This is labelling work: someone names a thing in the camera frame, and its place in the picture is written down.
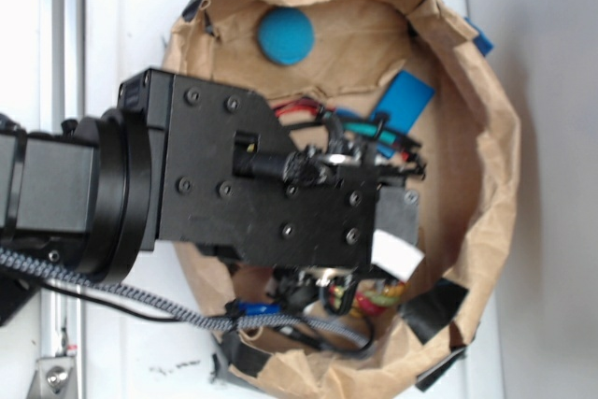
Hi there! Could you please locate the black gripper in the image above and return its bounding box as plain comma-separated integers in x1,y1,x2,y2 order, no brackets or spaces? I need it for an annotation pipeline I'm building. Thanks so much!
118,69,423,273

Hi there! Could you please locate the multicolored twisted rope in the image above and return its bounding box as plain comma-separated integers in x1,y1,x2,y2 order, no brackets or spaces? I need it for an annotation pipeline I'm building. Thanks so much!
326,277,412,321

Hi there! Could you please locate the blue rectangular block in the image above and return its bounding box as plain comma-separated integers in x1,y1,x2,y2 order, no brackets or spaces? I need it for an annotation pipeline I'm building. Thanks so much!
371,71,435,134

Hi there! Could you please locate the blue ball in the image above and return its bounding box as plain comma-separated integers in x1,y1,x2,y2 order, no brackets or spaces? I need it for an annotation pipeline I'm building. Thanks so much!
257,7,315,65

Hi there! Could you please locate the braided grey cable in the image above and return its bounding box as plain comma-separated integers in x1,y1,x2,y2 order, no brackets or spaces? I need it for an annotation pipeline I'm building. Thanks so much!
0,249,379,358

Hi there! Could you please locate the aluminium rail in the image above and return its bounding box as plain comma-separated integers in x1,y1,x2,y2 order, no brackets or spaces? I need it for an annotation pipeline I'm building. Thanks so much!
39,0,85,398

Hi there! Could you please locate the brown paper bag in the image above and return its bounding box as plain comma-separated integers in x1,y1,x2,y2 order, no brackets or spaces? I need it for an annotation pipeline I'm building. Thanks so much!
163,0,520,398

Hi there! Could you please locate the white tray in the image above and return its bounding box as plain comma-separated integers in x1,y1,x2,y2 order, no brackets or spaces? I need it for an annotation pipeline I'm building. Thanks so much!
83,0,505,399

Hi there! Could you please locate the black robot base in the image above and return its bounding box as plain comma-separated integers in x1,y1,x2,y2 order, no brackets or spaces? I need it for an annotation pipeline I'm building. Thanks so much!
0,275,39,326

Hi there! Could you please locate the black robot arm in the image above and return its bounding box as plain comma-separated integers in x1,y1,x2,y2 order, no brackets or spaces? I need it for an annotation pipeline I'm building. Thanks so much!
1,69,421,282

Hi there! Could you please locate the metal corner bracket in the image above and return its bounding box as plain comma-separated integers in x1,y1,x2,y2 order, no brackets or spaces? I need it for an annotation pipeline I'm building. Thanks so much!
26,356,78,399

